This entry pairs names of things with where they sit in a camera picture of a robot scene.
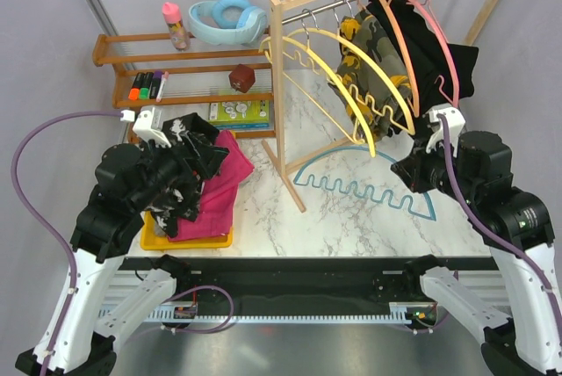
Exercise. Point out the blue hanger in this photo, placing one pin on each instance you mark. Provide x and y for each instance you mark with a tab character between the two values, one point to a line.
380	196

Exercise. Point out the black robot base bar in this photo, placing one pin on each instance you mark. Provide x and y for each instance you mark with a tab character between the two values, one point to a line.
281	286

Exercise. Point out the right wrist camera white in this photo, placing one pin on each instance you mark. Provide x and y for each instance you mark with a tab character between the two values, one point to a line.
443	119

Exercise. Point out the green highlighter marker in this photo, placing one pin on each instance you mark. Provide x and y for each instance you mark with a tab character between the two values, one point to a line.
146	85

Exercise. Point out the green card box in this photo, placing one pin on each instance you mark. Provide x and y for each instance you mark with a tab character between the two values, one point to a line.
240	115

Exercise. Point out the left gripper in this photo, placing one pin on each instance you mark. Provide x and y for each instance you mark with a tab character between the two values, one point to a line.
191	162

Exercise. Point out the purple highlighter marker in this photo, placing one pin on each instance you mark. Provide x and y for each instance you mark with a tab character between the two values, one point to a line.
155	84

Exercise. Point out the orange hanger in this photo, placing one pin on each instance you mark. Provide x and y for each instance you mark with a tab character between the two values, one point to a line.
406	82

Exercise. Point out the brown cube box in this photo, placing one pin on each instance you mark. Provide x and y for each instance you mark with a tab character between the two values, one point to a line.
242	78

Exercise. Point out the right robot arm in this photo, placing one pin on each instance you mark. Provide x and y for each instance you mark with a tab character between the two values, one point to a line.
516	227

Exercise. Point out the black white patterned trousers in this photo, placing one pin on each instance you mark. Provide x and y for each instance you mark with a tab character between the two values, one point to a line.
197	142

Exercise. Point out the pink water bottle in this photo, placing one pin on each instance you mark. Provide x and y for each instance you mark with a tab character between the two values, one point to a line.
174	21

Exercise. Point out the wooden shelf rack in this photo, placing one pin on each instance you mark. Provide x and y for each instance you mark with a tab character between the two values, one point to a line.
195	77

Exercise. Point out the white cable duct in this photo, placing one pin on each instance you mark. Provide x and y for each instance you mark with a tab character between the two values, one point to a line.
168	313

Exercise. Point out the yellow plastic tray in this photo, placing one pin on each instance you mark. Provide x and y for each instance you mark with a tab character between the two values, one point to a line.
149	240

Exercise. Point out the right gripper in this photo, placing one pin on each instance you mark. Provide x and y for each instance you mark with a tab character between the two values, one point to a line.
411	169

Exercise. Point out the white pink pen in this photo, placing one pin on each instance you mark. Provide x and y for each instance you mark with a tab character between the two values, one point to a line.
164	80

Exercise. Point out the orange highlighter marker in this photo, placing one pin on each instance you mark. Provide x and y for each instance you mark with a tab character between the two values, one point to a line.
136	86

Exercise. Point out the camouflage yellow trousers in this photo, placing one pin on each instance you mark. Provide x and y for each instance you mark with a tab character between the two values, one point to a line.
373	73

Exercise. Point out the pink trousers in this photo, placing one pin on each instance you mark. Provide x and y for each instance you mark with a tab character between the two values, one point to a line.
216	213

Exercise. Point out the wooden clothes rack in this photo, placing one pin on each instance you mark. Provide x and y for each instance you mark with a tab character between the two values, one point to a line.
277	22

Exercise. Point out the pink hanger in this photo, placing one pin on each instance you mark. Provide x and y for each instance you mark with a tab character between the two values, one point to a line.
426	11

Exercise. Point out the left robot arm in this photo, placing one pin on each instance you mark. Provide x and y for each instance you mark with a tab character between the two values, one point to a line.
129	180

